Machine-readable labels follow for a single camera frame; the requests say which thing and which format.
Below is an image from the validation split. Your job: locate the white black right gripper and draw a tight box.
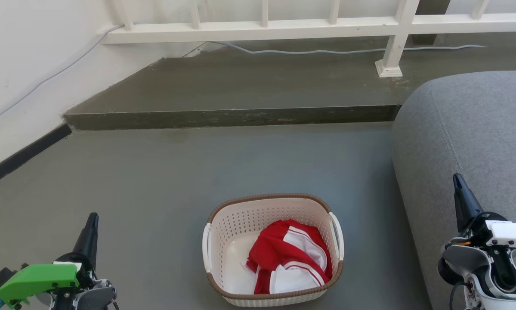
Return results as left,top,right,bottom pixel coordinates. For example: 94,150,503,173
452,174,516,255

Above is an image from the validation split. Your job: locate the black baseboard strip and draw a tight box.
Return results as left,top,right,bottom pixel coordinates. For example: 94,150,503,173
0,123,73,190

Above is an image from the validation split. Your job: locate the pale cable along wall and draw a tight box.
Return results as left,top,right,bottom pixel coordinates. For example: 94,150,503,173
0,24,125,126

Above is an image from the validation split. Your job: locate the red and white garment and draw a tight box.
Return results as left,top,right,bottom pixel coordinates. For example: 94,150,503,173
246,219,333,295

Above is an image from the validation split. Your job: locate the cream perforated laundry basket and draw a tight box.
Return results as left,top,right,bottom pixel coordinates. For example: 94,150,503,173
202,193,345,307

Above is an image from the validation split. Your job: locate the raised concrete step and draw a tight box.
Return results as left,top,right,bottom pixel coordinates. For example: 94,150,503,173
62,33,516,131

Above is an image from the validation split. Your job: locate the grey fabric sofa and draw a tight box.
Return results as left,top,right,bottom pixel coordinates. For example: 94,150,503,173
391,70,516,310

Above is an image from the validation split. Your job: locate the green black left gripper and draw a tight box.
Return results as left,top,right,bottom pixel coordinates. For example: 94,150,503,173
0,212,99,310

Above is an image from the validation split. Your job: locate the white railing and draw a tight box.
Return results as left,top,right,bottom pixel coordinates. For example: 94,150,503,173
101,0,516,78

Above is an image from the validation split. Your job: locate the grey cable on floor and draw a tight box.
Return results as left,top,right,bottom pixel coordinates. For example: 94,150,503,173
210,41,486,56

